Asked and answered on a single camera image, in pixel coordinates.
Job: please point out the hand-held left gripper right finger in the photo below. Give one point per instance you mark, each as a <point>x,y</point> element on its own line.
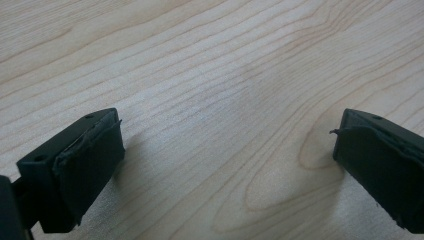
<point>383,166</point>

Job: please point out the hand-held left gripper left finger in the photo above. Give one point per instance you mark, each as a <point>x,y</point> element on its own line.
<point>71,166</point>

